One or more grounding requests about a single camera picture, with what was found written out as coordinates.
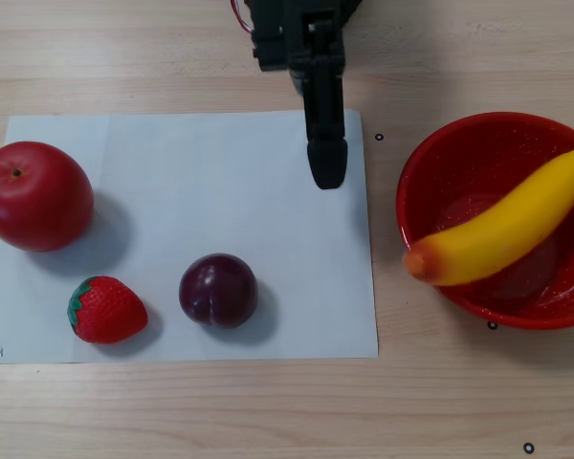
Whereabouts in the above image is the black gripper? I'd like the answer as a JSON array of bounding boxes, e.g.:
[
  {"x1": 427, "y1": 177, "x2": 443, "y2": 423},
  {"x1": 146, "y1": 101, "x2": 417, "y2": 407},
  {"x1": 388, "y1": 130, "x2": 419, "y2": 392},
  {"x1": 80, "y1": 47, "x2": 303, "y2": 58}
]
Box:
[{"x1": 251, "y1": 0, "x2": 350, "y2": 191}]

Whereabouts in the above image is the yellow plastic banana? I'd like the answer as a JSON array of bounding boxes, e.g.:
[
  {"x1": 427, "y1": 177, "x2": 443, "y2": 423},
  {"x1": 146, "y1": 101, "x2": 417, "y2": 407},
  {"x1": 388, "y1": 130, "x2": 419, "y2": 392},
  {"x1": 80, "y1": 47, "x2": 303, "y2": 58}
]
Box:
[{"x1": 402, "y1": 127, "x2": 574, "y2": 288}]

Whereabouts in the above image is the red speckled enamel bowl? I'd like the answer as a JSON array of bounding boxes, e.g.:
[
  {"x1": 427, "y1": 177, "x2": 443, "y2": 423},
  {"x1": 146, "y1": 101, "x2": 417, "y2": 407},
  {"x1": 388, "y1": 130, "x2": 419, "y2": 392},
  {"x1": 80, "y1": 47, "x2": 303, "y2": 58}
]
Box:
[{"x1": 395, "y1": 112, "x2": 574, "y2": 332}]

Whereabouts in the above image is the white paper sheet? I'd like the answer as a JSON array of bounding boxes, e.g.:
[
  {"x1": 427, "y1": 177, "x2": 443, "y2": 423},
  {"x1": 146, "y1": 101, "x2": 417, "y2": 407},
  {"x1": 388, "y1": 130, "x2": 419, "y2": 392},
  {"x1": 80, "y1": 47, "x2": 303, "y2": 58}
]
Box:
[{"x1": 0, "y1": 108, "x2": 380, "y2": 365}]

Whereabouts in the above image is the dark purple plastic plum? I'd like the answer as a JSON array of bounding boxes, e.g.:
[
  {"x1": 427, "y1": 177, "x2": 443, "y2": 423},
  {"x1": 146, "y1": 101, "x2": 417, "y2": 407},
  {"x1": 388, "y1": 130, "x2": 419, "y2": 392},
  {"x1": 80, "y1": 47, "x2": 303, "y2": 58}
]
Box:
[{"x1": 178, "y1": 252, "x2": 259, "y2": 330}]

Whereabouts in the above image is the red plastic strawberry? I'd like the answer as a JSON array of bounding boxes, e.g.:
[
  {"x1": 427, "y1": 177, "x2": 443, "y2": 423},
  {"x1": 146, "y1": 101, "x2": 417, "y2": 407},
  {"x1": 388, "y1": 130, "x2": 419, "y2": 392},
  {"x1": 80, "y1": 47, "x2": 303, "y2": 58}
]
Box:
[{"x1": 66, "y1": 275, "x2": 149, "y2": 345}]

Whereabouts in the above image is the red plastic apple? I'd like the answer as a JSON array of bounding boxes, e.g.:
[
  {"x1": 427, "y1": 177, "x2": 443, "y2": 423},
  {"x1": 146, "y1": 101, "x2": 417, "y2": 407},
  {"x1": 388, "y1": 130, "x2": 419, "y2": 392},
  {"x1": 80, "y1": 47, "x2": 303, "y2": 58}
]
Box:
[{"x1": 0, "y1": 141, "x2": 96, "y2": 253}]

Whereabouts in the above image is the red white black servo cable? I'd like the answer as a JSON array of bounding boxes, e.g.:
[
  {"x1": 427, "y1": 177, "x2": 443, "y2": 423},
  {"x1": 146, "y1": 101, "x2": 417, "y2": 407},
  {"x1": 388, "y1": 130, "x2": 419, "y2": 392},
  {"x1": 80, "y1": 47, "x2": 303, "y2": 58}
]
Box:
[{"x1": 229, "y1": 0, "x2": 255, "y2": 35}]

